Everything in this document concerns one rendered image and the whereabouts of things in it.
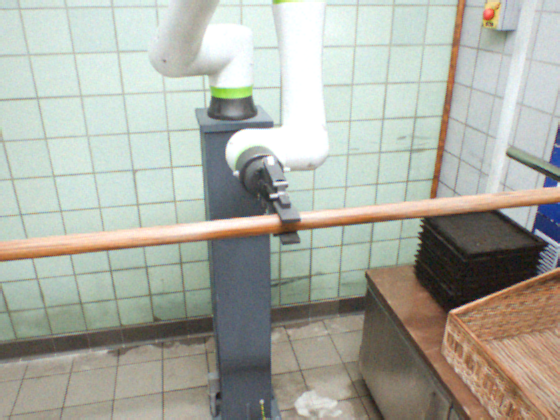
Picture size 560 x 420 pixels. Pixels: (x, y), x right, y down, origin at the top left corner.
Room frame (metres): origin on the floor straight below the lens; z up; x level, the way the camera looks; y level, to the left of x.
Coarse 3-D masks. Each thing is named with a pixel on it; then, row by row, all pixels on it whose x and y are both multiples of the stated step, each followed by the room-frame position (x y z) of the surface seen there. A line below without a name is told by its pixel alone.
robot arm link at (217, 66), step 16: (208, 32) 1.30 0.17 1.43; (224, 32) 1.31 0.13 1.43; (240, 32) 1.33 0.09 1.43; (208, 48) 1.28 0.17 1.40; (224, 48) 1.30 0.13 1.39; (240, 48) 1.32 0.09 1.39; (208, 64) 1.28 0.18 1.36; (224, 64) 1.31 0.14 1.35; (240, 64) 1.32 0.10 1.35; (208, 80) 1.36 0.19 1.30; (224, 80) 1.32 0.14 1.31; (240, 80) 1.32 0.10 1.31; (224, 96) 1.32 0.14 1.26; (240, 96) 1.33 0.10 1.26
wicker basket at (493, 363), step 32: (512, 288) 1.09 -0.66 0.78; (544, 288) 1.13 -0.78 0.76; (448, 320) 1.05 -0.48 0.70; (480, 320) 1.08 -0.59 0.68; (512, 320) 1.10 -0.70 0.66; (448, 352) 1.03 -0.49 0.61; (480, 352) 0.91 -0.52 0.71; (512, 352) 1.05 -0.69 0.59; (544, 352) 1.05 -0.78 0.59; (480, 384) 0.89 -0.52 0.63; (512, 384) 0.80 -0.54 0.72; (544, 384) 0.92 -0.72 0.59; (512, 416) 0.77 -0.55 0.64; (544, 416) 0.70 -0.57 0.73
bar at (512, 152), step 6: (510, 150) 1.14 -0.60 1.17; (516, 150) 1.13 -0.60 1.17; (522, 150) 1.12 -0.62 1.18; (510, 156) 1.13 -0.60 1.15; (516, 156) 1.11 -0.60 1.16; (522, 156) 1.10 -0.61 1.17; (528, 156) 1.08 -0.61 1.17; (534, 156) 1.07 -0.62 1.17; (522, 162) 1.09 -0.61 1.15; (528, 162) 1.07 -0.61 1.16; (534, 162) 1.05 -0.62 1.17; (540, 162) 1.04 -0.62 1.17; (546, 162) 1.03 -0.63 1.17; (534, 168) 1.05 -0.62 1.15; (540, 168) 1.03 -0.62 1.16; (546, 168) 1.01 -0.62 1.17; (552, 168) 1.00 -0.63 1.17; (558, 168) 0.99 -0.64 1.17; (546, 174) 1.01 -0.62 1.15; (552, 174) 0.99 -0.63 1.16; (558, 174) 0.98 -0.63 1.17; (558, 180) 0.97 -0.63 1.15
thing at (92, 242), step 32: (512, 192) 0.77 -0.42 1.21; (544, 192) 0.77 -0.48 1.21; (192, 224) 0.65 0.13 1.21; (224, 224) 0.65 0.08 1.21; (256, 224) 0.66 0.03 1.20; (288, 224) 0.67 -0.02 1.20; (320, 224) 0.68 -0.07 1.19; (352, 224) 0.69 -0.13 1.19; (0, 256) 0.58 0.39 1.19; (32, 256) 0.59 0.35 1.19
